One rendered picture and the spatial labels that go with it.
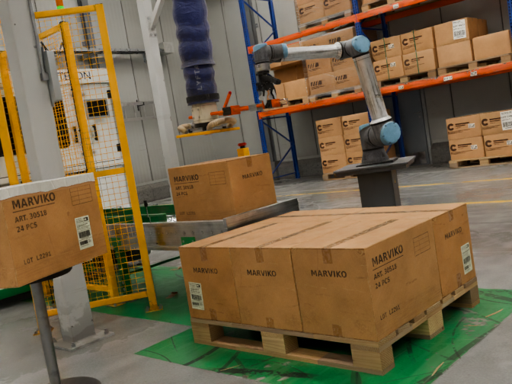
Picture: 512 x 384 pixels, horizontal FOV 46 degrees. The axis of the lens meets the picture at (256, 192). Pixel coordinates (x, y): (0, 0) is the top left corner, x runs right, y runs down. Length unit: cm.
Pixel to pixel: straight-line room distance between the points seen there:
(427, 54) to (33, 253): 917
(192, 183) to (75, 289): 101
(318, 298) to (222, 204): 134
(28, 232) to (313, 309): 127
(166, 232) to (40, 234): 154
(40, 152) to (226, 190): 114
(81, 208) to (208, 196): 123
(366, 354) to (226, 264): 85
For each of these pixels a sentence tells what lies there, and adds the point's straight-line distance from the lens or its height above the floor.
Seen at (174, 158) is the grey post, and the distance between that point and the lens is 705.
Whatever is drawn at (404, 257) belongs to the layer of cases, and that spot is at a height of 43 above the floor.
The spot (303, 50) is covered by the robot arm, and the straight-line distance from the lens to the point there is 404.
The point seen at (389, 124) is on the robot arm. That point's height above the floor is 101.
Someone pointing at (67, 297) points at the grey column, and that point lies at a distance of 385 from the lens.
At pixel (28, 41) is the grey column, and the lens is 389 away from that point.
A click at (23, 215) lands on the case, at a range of 266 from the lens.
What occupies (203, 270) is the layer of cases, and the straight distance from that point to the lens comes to 320.
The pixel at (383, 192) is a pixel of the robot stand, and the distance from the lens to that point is 420.
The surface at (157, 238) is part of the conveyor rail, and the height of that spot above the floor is 49.
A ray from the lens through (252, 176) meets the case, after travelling 391.
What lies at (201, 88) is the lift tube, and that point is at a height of 144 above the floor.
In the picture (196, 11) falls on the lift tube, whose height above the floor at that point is 194.
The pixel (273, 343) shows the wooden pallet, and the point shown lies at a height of 7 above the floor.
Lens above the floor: 105
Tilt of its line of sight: 5 degrees down
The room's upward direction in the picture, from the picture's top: 9 degrees counter-clockwise
